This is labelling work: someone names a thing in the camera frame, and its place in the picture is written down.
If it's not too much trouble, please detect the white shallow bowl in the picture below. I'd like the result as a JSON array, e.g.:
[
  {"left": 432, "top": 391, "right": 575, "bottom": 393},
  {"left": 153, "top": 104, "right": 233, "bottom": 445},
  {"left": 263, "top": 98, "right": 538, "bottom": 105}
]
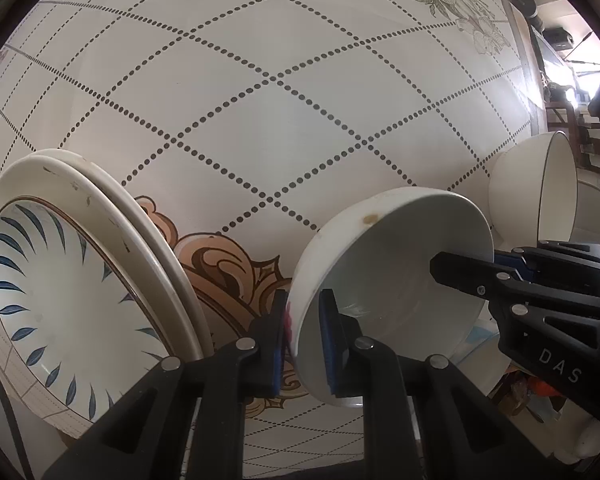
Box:
[{"left": 286, "top": 186, "right": 494, "bottom": 408}]

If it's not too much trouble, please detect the blue leaf pattern plate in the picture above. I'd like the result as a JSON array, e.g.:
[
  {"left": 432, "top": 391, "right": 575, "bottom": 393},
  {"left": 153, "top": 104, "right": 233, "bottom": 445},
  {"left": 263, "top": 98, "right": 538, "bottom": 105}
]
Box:
[{"left": 0, "top": 195, "right": 182, "bottom": 423}]

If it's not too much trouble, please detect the plain white plate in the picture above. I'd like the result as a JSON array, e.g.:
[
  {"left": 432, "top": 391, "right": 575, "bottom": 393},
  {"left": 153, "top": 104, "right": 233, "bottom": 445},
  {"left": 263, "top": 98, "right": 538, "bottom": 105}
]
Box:
[{"left": 0, "top": 148, "right": 214, "bottom": 360}]

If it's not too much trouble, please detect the white bowl dark rim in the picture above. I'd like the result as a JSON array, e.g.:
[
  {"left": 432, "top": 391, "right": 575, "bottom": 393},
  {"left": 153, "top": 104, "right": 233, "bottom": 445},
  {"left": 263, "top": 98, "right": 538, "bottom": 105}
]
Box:
[{"left": 489, "top": 132, "right": 578, "bottom": 247}]

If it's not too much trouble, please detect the floral checked tablecloth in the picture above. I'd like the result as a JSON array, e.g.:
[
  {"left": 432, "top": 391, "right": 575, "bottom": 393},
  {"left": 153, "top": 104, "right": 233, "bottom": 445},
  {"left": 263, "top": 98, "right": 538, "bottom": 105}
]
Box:
[{"left": 0, "top": 0, "right": 546, "bottom": 480}]

